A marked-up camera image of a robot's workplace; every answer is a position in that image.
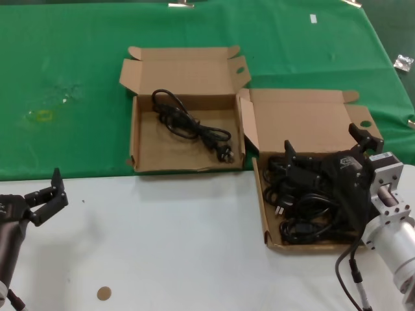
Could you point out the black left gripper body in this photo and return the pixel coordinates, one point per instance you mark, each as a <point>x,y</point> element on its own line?
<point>11,214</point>

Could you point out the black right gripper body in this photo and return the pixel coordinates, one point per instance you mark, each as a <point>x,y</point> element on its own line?
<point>350,179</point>

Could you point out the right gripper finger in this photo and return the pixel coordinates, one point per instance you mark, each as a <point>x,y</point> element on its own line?
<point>303,171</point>
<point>369,142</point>

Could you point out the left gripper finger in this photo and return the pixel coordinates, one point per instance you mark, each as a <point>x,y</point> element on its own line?
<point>53,207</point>
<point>40,194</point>

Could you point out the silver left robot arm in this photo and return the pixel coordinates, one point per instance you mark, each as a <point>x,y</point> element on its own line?
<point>2,289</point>

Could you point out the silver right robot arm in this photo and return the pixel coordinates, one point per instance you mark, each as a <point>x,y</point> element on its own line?
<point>395,233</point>

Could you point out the torn-edged open cardboard box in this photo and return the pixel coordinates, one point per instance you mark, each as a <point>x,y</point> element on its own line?
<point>162,152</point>

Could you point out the silver foil scrap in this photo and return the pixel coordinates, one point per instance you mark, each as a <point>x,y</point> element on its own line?
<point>403,62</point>

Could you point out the round cardboard disc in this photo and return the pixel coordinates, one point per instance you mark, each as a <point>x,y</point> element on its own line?
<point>104,293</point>

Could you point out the white tape piece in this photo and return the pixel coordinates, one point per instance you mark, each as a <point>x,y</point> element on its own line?
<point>313,18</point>

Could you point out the green table cloth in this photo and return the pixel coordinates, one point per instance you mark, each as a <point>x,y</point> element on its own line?
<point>65,48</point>

